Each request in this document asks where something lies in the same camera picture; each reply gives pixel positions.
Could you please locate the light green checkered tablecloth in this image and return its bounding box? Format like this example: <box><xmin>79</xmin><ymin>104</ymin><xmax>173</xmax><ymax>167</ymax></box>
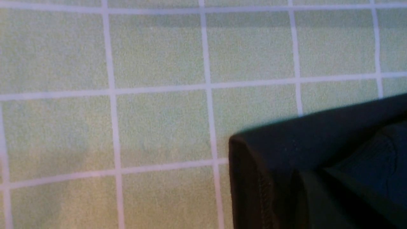
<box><xmin>1</xmin><ymin>0</ymin><xmax>406</xmax><ymax>229</ymax></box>

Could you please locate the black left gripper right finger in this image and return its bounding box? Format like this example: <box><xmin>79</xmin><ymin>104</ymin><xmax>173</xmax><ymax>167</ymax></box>
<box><xmin>321</xmin><ymin>169</ymin><xmax>406</xmax><ymax>229</ymax></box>

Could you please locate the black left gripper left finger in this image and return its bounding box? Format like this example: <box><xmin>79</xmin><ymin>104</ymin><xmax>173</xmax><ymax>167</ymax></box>
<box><xmin>291</xmin><ymin>170</ymin><xmax>350</xmax><ymax>229</ymax></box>

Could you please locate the dark gray long-sleeve top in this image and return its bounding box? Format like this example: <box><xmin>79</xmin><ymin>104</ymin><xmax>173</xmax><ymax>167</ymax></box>
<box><xmin>229</xmin><ymin>94</ymin><xmax>406</xmax><ymax>229</ymax></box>

